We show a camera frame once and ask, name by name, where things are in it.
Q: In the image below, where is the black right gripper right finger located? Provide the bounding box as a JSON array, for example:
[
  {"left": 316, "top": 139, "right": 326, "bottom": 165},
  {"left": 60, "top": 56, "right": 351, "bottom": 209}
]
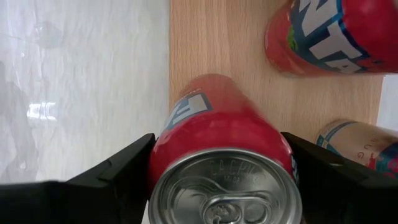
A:
[{"left": 281, "top": 131, "right": 398, "bottom": 224}]

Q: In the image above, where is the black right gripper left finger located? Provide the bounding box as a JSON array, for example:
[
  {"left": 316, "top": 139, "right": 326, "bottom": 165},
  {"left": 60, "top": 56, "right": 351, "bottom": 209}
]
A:
[{"left": 0, "top": 133, "right": 156, "bottom": 224}]

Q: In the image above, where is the blue silver Red Bull can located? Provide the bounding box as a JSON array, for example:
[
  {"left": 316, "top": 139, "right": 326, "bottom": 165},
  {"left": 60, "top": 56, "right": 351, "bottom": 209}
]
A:
[{"left": 315, "top": 119, "right": 398, "bottom": 180}]

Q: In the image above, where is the wooden board tray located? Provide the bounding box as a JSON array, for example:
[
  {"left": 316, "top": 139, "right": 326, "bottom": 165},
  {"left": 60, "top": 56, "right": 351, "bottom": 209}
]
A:
[{"left": 169, "top": 0, "right": 384, "bottom": 144}]

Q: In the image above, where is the red Fanta can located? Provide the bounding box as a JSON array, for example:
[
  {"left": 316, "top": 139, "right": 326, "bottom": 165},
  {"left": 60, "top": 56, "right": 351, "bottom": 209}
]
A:
[
  {"left": 264, "top": 0, "right": 398, "bottom": 78},
  {"left": 148, "top": 73, "right": 303, "bottom": 224}
]

